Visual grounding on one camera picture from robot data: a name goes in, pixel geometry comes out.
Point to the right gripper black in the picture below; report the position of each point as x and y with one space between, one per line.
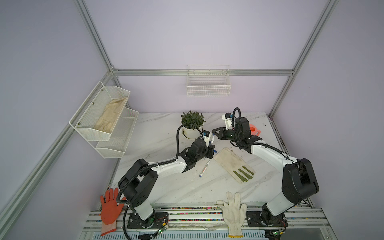
222 130

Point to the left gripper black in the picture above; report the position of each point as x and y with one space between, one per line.
210 151

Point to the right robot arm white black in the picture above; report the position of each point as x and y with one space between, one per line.
299 181

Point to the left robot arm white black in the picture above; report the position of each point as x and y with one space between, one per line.
137 184

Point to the pink watering can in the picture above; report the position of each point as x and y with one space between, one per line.
254 130

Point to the potted green plant white pot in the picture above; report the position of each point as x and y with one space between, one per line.
193 124

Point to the beige glove green fingers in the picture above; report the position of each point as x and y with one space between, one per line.
234 165

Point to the white knit glove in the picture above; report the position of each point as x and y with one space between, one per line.
234 214

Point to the lower white mesh shelf basket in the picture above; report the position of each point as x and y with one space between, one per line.
121 135

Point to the white mesh shelf basket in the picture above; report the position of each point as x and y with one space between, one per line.
85 120
121 135

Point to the beige cloth in basket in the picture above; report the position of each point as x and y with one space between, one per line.
110 115

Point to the red rubber glove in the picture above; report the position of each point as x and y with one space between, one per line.
110 211

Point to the upper white mesh shelf basket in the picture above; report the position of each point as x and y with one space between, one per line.
85 120

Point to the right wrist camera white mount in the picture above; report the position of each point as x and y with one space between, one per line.
228 118

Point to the white wire wall basket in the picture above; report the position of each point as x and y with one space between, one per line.
208 81

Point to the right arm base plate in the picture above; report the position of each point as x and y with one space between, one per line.
263 219

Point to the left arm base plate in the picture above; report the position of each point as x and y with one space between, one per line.
155 221

